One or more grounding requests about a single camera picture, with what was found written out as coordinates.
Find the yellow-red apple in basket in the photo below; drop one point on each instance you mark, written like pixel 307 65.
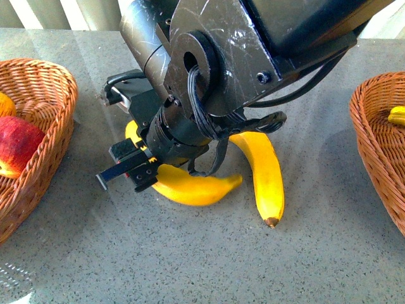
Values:
pixel 7 106

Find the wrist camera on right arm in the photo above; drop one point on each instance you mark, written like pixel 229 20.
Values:
pixel 120 88

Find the right wicker basket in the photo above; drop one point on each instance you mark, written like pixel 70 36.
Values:
pixel 381 143

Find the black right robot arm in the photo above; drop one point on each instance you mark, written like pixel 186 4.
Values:
pixel 202 62

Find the yellow banana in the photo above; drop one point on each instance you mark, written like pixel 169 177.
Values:
pixel 397 115
pixel 177 185
pixel 266 175

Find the red apple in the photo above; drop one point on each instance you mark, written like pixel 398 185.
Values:
pixel 19 141

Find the left wicker basket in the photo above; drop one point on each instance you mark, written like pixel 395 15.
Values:
pixel 45 95

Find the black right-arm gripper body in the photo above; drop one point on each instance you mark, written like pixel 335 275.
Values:
pixel 170 136

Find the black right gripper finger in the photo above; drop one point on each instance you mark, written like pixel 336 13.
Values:
pixel 126 174
pixel 127 151

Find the wicker basket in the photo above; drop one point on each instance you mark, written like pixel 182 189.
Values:
pixel 45 95
pixel 381 143

